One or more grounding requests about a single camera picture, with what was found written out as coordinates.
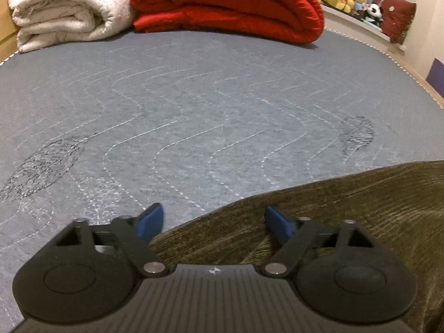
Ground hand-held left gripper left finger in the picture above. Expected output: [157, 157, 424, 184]
[52, 202, 170, 279]

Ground white fleece blanket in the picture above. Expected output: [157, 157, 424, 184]
[7, 0, 136, 53]

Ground white window sill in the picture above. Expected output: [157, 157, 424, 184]
[321, 3, 407, 55]

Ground purple folder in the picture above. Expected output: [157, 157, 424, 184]
[426, 58, 444, 99]

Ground red folded quilt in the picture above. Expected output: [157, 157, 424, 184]
[128, 0, 325, 44]

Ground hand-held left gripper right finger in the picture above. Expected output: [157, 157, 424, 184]
[261, 205, 377, 279]

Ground dark red cushion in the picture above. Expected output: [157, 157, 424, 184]
[376, 0, 416, 44]

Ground grey quilted mattress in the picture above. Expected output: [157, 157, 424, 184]
[0, 28, 444, 285]

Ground olive corduroy pants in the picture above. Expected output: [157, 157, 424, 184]
[147, 160, 444, 333]

